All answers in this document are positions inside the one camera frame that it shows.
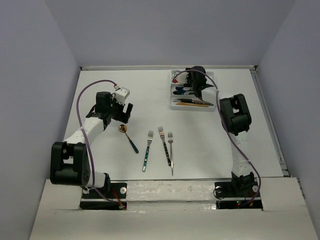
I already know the fork black patterned handle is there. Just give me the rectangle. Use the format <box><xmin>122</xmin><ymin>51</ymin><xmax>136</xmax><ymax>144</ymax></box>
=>
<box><xmin>158</xmin><ymin>126</ymin><xmax>172</xmax><ymax>167</ymax></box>

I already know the black handled knife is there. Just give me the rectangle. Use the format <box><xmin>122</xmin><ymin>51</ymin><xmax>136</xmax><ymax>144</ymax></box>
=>
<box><xmin>191</xmin><ymin>99</ymin><xmax>214</xmax><ymax>106</ymax></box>

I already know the gold spoon teal handle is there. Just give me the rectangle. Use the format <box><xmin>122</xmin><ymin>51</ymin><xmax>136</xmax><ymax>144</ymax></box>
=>
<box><xmin>118</xmin><ymin>124</ymin><xmax>139</xmax><ymax>154</ymax></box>

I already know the white front board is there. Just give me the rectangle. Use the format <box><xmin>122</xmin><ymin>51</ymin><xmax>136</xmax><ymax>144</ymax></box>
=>
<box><xmin>30</xmin><ymin>182</ymin><xmax>317</xmax><ymax>240</ymax></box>

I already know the silver fork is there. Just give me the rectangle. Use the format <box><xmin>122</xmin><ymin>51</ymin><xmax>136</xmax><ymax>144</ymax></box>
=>
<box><xmin>167</xmin><ymin>132</ymin><xmax>174</xmax><ymax>176</ymax></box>

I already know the metal right rail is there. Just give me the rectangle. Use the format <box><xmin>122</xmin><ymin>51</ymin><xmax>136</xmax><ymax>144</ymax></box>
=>
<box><xmin>250</xmin><ymin>69</ymin><xmax>291</xmax><ymax>177</ymax></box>

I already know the metal rail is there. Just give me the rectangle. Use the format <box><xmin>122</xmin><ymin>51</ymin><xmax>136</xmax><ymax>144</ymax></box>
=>
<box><xmin>80</xmin><ymin>65</ymin><xmax>256</xmax><ymax>71</ymax></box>
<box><xmin>250</xmin><ymin>69</ymin><xmax>291</xmax><ymax>177</ymax></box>

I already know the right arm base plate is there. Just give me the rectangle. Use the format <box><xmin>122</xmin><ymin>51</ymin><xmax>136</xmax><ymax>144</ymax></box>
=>
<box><xmin>212</xmin><ymin>181</ymin><xmax>263</xmax><ymax>210</ymax></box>

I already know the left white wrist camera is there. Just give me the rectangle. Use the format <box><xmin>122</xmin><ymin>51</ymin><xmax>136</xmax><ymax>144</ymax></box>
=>
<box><xmin>114</xmin><ymin>85</ymin><xmax>130</xmax><ymax>106</ymax></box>

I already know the blue spoon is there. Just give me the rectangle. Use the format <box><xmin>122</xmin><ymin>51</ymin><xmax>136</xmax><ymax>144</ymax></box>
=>
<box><xmin>175</xmin><ymin>86</ymin><xmax>193</xmax><ymax>93</ymax></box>

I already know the teal handled knife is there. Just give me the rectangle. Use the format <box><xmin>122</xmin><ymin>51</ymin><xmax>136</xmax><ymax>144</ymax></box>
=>
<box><xmin>172</xmin><ymin>98</ymin><xmax>194</xmax><ymax>104</ymax></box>

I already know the metal rear rail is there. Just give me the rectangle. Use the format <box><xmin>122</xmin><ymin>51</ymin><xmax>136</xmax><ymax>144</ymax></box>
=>
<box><xmin>80</xmin><ymin>65</ymin><xmax>256</xmax><ymax>71</ymax></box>

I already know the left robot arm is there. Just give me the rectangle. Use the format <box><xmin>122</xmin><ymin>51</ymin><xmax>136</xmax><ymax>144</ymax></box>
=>
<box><xmin>50</xmin><ymin>87</ymin><xmax>133</xmax><ymax>198</ymax></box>

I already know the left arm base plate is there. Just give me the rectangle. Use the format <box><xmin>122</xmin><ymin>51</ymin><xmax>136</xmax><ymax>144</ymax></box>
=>
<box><xmin>79</xmin><ymin>181</ymin><xmax>128</xmax><ymax>211</ymax></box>

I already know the gold orange knife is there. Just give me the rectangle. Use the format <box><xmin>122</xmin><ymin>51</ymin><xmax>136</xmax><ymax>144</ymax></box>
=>
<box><xmin>175</xmin><ymin>102</ymin><xmax>211</xmax><ymax>108</ymax></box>

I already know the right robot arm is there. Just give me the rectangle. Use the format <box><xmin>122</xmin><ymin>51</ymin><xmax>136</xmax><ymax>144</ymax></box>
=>
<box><xmin>185</xmin><ymin>66</ymin><xmax>261</xmax><ymax>200</ymax></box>

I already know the white cutlery tray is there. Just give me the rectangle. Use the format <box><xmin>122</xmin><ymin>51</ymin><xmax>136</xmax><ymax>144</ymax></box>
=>
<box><xmin>170</xmin><ymin>69</ymin><xmax>216</xmax><ymax>112</ymax></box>

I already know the fork teal patterned handle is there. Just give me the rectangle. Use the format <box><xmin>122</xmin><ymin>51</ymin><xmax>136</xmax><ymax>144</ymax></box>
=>
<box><xmin>142</xmin><ymin>130</ymin><xmax>154</xmax><ymax>172</ymax></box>

